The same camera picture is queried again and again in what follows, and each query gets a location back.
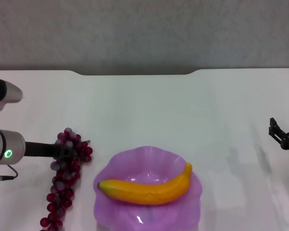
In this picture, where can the yellow banana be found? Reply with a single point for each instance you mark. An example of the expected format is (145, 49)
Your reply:
(147, 192)

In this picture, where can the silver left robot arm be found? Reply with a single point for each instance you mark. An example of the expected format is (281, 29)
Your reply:
(4, 146)

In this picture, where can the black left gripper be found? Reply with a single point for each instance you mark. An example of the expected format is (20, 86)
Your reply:
(41, 149)

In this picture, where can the dark red grape bunch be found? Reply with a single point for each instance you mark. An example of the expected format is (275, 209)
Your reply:
(65, 173)

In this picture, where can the purple translucent wavy plate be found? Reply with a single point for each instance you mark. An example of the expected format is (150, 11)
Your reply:
(173, 211)

